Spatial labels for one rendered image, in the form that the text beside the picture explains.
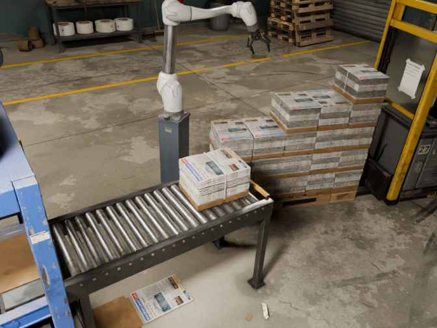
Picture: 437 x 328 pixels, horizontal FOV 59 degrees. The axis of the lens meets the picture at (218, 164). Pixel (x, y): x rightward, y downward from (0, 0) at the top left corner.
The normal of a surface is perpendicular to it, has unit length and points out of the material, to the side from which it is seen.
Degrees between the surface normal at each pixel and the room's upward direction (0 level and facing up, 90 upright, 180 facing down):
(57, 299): 90
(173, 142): 90
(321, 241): 0
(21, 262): 0
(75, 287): 90
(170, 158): 90
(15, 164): 0
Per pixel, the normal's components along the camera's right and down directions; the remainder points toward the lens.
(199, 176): 0.04, -0.82
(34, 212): 0.55, 0.47
